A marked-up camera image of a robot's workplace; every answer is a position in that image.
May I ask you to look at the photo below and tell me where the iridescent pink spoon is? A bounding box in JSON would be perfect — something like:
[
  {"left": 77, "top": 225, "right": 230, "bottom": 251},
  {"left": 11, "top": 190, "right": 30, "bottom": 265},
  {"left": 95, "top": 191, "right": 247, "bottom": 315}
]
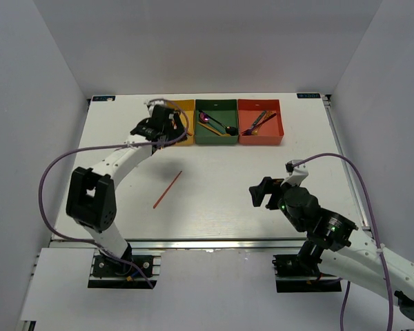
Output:
[{"left": 199, "top": 112, "right": 210, "bottom": 124}]

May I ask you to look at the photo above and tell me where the ornate gold fork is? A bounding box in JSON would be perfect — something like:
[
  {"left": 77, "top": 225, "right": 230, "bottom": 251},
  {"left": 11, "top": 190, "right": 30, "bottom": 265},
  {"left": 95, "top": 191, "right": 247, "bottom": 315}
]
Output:
[{"left": 252, "top": 112, "right": 276, "bottom": 135}]

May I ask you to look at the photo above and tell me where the black spoon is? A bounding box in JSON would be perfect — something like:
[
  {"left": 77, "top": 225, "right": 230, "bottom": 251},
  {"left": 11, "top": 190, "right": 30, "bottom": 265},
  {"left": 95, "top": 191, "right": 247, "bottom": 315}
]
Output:
[{"left": 201, "top": 111, "right": 238, "bottom": 136}]

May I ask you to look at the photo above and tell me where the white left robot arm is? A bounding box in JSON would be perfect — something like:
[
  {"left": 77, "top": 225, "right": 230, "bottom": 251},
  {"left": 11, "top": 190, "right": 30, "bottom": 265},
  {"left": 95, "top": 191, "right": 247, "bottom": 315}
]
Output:
[{"left": 66, "top": 99, "right": 188, "bottom": 275}]

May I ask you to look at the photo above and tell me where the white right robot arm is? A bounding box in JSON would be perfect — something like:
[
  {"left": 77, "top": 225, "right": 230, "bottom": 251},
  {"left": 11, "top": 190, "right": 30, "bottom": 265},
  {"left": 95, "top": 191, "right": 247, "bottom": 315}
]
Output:
[{"left": 249, "top": 177, "right": 414, "bottom": 321}]

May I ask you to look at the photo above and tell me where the yellow container box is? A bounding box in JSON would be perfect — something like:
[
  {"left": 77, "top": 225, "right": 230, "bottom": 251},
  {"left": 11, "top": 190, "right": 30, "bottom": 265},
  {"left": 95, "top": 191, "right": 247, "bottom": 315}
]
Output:
[{"left": 170, "top": 99, "right": 195, "bottom": 146}]

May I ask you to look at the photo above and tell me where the red container box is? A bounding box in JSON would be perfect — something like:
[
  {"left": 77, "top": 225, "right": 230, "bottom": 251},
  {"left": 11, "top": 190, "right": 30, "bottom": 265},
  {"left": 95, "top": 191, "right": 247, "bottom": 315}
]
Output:
[{"left": 237, "top": 99, "right": 284, "bottom": 146}]

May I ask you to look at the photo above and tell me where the green container box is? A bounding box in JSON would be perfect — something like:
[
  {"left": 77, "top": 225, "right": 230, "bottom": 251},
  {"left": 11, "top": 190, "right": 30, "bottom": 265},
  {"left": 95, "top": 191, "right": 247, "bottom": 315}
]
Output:
[{"left": 195, "top": 99, "right": 239, "bottom": 146}]

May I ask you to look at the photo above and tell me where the left blue corner label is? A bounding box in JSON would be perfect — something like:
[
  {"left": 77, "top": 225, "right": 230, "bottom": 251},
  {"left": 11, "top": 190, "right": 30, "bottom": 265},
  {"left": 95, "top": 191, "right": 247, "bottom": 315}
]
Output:
[{"left": 91, "top": 95, "right": 116, "bottom": 102}]

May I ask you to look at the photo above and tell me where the blue corner label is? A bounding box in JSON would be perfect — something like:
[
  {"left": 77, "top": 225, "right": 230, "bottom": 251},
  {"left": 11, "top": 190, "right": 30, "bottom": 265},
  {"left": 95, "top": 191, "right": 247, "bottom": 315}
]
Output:
[
  {"left": 91, "top": 95, "right": 116, "bottom": 102},
  {"left": 296, "top": 93, "right": 321, "bottom": 99}
]

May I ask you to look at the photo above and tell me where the right blue corner label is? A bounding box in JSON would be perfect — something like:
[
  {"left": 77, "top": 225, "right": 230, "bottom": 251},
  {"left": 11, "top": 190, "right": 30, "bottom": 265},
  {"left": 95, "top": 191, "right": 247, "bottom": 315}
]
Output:
[{"left": 296, "top": 93, "right": 321, "bottom": 99}]

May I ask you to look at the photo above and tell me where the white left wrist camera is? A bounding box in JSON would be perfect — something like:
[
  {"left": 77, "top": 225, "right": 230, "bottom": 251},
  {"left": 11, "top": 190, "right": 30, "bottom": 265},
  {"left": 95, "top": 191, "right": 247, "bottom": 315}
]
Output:
[{"left": 144, "top": 98, "right": 166, "bottom": 111}]

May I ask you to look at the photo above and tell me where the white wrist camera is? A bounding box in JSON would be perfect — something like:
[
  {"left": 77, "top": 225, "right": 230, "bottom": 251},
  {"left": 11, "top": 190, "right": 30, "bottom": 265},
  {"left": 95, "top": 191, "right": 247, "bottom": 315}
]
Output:
[
  {"left": 283, "top": 160, "right": 308, "bottom": 186},
  {"left": 144, "top": 98, "right": 166, "bottom": 111}
]

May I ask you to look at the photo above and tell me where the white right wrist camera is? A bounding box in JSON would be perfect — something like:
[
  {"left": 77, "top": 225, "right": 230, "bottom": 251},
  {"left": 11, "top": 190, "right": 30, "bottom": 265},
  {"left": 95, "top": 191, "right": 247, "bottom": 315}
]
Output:
[{"left": 283, "top": 160, "right": 308, "bottom": 186}]

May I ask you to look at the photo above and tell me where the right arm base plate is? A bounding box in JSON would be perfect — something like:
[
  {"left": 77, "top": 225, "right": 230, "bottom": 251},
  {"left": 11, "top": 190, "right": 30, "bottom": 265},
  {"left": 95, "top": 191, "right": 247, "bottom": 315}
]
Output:
[{"left": 272, "top": 254, "right": 342, "bottom": 294}]

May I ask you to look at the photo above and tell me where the aluminium table frame rail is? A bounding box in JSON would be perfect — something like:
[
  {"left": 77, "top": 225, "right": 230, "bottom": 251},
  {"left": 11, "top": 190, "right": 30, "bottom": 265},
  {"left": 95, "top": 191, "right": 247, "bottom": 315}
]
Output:
[{"left": 50, "top": 237, "right": 380, "bottom": 252}]

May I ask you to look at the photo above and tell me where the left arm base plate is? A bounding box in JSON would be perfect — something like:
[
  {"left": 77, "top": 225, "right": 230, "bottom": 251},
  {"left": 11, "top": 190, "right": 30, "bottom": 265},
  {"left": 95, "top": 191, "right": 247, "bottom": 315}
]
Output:
[{"left": 88, "top": 254, "right": 161, "bottom": 290}]

